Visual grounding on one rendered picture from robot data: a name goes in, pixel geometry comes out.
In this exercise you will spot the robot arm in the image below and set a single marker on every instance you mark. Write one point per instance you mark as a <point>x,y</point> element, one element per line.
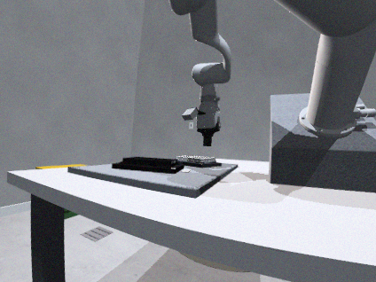
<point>342,63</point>

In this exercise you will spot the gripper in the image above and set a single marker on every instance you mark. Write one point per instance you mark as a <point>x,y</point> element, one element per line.
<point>208,123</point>

